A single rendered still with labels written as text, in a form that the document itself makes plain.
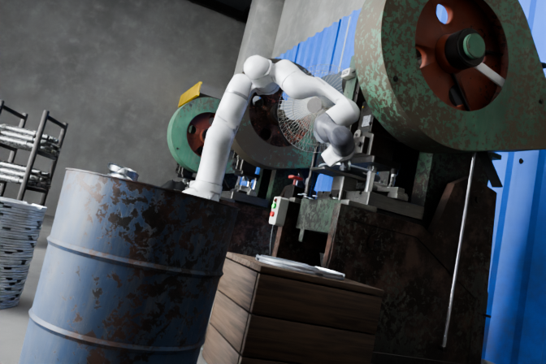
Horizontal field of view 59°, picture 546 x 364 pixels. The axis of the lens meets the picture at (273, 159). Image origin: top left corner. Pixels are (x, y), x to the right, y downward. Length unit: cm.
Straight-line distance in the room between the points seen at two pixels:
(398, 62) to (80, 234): 131
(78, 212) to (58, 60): 774
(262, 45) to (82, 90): 307
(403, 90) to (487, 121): 43
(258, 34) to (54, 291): 694
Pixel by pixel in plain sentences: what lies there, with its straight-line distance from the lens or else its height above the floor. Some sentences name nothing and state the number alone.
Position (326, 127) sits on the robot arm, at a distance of 183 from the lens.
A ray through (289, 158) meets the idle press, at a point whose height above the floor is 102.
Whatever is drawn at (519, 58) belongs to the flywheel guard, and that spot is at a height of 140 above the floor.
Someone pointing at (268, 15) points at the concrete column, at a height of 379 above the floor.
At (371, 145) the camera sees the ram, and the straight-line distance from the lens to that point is 228.
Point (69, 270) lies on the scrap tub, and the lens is 108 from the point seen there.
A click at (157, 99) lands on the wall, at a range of 880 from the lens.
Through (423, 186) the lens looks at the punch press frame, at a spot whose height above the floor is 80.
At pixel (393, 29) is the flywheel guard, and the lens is 194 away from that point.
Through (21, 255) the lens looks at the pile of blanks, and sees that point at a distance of 192.
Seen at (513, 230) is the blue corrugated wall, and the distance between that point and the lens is 320.
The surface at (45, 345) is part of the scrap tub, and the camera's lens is 113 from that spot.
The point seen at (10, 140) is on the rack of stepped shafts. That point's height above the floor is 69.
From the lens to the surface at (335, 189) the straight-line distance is 225.
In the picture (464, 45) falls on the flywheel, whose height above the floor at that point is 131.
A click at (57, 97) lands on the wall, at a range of 865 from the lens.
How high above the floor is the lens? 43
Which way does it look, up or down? 9 degrees up
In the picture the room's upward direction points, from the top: 13 degrees clockwise
